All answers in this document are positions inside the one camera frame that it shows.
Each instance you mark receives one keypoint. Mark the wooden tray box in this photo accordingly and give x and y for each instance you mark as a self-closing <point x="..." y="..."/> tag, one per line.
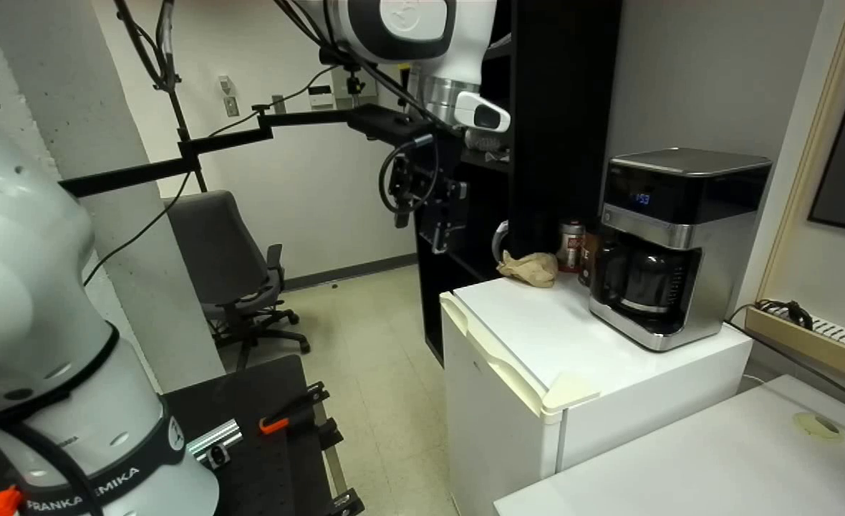
<point x="803" y="344"/>

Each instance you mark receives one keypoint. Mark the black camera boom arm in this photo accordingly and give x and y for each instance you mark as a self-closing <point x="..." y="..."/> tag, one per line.
<point x="209" y="143"/>

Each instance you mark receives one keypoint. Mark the yellow tape patch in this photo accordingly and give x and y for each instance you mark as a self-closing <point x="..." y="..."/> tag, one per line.
<point x="818" y="425"/>

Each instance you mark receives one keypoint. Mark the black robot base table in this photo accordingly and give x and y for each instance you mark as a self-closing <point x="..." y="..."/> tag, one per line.
<point x="258" y="467"/>

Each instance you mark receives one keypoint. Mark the white mini fridge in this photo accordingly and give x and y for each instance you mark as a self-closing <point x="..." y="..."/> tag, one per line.
<point x="536" y="381"/>

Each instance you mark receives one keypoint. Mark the grey office chair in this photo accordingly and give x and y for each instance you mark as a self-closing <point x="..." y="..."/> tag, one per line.
<point x="220" y="259"/>

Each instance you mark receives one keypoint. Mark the orange and black clamp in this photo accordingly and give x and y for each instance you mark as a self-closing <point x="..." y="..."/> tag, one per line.
<point x="292" y="413"/>

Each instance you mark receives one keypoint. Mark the black tripod pole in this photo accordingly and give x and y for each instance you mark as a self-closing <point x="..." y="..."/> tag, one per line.
<point x="166" y="74"/>

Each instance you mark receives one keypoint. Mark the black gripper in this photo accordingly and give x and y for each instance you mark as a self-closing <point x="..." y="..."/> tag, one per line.
<point x="421" y="182"/>

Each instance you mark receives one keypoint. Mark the black and steel coffeemaker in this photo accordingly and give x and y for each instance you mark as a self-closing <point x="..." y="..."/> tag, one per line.
<point x="674" y="248"/>

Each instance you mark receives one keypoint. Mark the tall black shelf unit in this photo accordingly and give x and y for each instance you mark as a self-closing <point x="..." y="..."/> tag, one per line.
<point x="558" y="114"/>

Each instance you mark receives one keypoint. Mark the white chest cabinet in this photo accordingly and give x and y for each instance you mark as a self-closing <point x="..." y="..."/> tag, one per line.
<point x="725" y="467"/>

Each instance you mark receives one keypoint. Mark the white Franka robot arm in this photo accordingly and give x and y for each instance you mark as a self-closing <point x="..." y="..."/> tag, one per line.
<point x="21" y="316"/>

